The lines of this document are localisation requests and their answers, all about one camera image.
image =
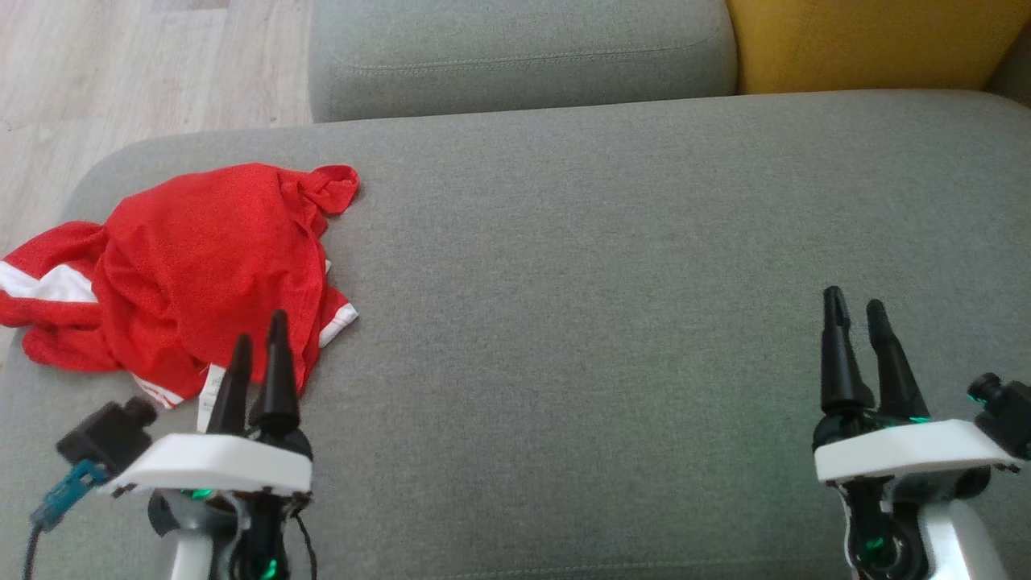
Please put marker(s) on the grey sofa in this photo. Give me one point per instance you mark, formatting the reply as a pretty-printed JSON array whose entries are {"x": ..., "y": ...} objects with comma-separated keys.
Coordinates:
[{"x": 580, "y": 322}]

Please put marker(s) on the red basketball jersey number 23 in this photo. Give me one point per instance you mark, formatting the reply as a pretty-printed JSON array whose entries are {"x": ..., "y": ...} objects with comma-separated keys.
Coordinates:
[{"x": 209, "y": 258}]

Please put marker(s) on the yellow cushion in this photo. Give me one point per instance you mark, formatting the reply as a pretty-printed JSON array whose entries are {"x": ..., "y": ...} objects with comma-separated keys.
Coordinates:
[{"x": 870, "y": 40}]

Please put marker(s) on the red shorts white hem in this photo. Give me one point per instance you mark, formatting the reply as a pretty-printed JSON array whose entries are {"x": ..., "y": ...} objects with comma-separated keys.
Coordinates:
[{"x": 48, "y": 310}]

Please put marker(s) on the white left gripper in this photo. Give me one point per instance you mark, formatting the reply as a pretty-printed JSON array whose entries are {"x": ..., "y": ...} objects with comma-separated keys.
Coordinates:
[{"x": 209, "y": 466}]

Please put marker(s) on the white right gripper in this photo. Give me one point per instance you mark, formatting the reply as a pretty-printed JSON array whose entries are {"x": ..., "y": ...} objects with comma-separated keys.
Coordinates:
[{"x": 910, "y": 449}]

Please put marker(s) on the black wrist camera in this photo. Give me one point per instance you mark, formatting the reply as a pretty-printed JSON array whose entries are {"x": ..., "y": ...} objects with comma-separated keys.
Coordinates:
[
  {"x": 109, "y": 435},
  {"x": 1007, "y": 415}
]

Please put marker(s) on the grey sofa back cushion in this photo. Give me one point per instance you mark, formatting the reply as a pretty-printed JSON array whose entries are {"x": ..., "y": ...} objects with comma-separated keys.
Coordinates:
[{"x": 523, "y": 56}]

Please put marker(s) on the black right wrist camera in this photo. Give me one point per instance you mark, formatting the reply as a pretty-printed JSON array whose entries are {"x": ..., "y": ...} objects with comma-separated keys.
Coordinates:
[{"x": 1007, "y": 415}]

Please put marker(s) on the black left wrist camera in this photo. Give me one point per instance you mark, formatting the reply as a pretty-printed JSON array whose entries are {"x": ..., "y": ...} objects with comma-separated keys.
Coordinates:
[{"x": 109, "y": 435}]

